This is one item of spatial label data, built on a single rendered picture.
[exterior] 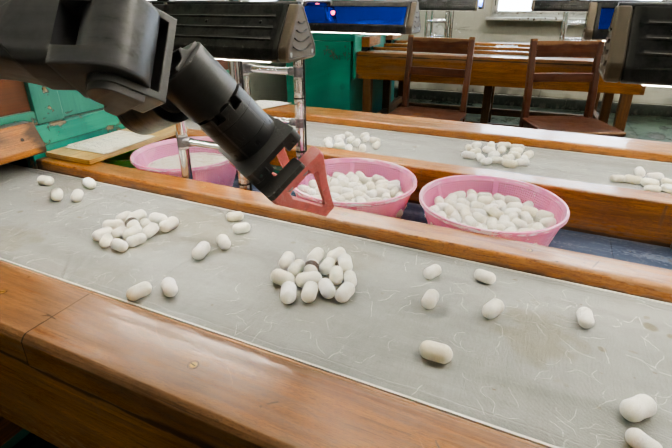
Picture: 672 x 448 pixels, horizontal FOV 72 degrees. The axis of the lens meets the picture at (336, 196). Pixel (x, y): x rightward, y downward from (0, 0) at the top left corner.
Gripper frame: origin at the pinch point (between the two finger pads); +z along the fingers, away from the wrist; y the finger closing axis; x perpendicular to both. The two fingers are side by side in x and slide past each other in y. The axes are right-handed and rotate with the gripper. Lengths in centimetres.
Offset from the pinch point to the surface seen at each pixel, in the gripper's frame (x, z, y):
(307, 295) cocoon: -9.3, 12.3, -1.6
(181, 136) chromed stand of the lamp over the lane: -6, 2, -52
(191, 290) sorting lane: -20.1, 5.5, -12.7
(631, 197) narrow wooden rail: 44, 55, 1
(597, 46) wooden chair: 187, 160, -124
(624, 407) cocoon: 4.9, 24.2, 29.5
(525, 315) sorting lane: 7.8, 28.6, 14.0
